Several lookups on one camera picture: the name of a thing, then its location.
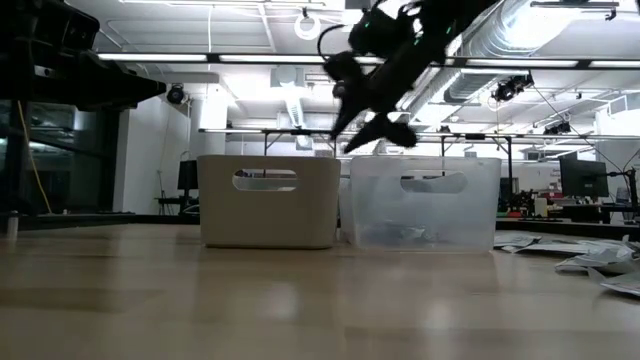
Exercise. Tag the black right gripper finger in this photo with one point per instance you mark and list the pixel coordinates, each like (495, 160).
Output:
(350, 115)
(385, 131)

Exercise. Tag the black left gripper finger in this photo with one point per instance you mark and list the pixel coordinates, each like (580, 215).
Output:
(125, 87)

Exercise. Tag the black printed white packet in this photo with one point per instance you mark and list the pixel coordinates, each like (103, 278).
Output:
(400, 234)

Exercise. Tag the black framed table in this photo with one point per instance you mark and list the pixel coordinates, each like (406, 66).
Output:
(475, 136)
(300, 132)

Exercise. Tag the clear plastic bin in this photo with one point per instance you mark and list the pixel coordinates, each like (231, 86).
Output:
(440, 215)

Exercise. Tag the black computer monitor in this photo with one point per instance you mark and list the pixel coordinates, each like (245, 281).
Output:
(188, 175)
(582, 177)

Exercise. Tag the dark office desk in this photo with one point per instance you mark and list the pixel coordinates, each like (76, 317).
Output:
(175, 200)

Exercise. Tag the grey plastic bin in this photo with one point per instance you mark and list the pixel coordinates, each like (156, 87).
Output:
(270, 215)

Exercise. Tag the white cup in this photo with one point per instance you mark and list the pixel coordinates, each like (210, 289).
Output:
(541, 206)

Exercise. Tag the white paper packet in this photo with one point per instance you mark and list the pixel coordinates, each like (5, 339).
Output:
(550, 247)

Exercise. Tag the pale blue container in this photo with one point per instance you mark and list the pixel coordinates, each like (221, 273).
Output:
(621, 196)

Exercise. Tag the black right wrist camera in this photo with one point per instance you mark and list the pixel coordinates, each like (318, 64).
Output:
(380, 32)

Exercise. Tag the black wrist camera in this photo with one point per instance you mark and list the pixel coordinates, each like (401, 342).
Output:
(75, 27)
(380, 32)

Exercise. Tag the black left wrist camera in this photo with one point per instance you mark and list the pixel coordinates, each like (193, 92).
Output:
(75, 27)

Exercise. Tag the black overhead frame bar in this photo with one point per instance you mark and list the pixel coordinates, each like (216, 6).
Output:
(212, 58)

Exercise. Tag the silver ventilation duct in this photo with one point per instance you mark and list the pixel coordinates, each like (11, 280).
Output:
(500, 30)

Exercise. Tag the small white post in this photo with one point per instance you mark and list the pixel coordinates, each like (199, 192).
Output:
(12, 225)

